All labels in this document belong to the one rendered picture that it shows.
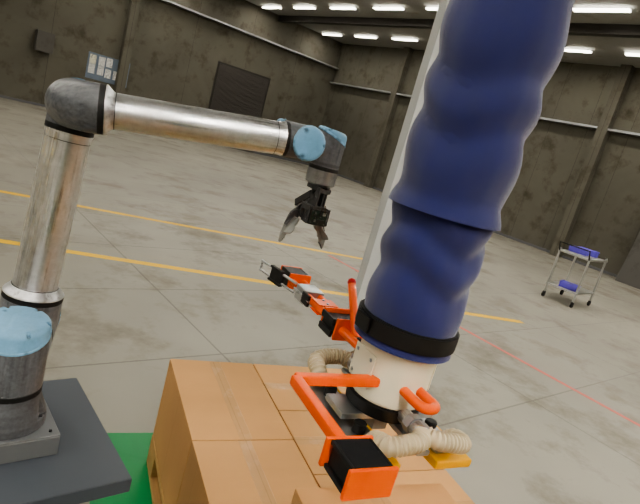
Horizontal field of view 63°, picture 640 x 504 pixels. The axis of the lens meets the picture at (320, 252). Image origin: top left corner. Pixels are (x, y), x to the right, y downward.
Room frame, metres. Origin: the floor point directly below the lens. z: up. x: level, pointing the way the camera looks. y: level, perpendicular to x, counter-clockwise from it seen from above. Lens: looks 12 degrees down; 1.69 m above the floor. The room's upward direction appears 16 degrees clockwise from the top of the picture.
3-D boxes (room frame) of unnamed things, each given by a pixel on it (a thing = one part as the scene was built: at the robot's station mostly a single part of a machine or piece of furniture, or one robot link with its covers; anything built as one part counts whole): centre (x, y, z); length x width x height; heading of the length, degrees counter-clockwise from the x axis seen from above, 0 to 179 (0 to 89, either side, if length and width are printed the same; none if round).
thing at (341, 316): (1.33, -0.11, 1.23); 0.10 x 0.08 x 0.06; 119
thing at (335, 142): (1.60, 0.06, 1.65); 0.10 x 0.09 x 0.12; 112
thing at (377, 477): (0.72, -0.14, 1.23); 0.09 x 0.08 x 0.05; 119
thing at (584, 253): (9.23, -4.42, 0.51); 1.11 x 0.63 x 1.02; 132
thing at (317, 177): (1.60, 0.05, 1.56); 0.10 x 0.09 x 0.05; 119
